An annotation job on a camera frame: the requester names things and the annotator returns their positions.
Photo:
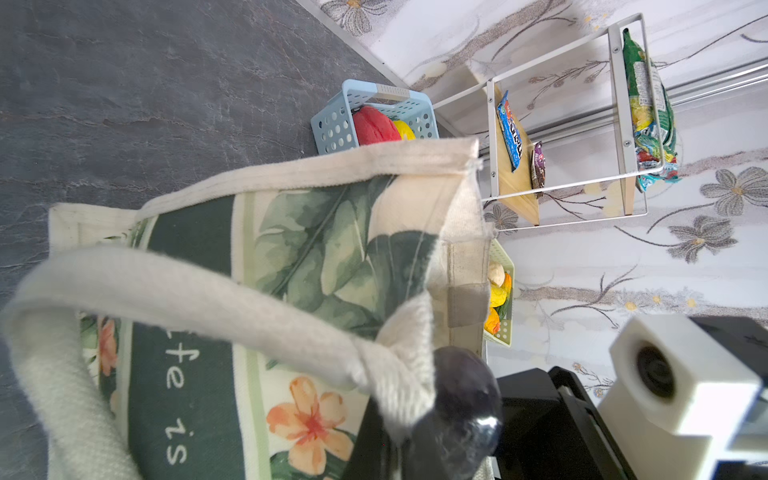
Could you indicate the yellow squash toy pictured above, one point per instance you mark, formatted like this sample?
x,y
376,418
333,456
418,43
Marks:
x,y
404,130

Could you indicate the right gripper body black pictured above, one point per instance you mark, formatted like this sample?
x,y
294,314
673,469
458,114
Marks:
x,y
552,430

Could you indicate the blue candy bag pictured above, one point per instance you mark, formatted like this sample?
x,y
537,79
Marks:
x,y
510,133

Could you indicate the green plastic basket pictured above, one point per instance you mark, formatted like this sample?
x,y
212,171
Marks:
x,y
501,275

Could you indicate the blue plastic basket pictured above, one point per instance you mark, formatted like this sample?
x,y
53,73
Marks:
x,y
333,128

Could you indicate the red bell pepper toy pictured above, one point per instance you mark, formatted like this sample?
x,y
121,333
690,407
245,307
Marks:
x,y
372,127

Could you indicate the teal snack packet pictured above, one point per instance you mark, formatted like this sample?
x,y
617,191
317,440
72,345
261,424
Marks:
x,y
669,174

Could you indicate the white wire wooden shelf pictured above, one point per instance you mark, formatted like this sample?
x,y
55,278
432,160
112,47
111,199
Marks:
x,y
574,100

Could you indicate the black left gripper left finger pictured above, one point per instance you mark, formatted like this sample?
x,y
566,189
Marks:
x,y
374,455

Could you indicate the green snack packet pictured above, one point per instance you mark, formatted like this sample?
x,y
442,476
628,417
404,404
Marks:
x,y
653,120

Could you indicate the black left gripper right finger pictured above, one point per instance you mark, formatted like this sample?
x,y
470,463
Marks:
x,y
421,455

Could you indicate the canvas tote bag floral print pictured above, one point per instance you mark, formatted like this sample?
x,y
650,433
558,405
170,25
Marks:
x,y
238,328

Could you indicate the purple candy bag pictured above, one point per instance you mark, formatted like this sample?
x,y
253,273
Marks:
x,y
537,168

